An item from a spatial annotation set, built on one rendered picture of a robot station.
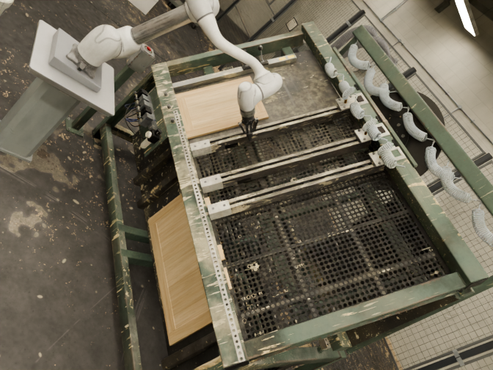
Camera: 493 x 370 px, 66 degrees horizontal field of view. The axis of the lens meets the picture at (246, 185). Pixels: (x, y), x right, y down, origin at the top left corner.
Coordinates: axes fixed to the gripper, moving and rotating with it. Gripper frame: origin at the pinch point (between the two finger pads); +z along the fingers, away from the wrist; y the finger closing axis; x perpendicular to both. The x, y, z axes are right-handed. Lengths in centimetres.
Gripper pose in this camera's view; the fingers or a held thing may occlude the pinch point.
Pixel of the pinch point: (249, 136)
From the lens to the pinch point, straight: 242.7
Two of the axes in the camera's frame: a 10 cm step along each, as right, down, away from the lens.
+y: 9.6, -2.7, 1.1
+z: 0.6, 5.6, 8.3
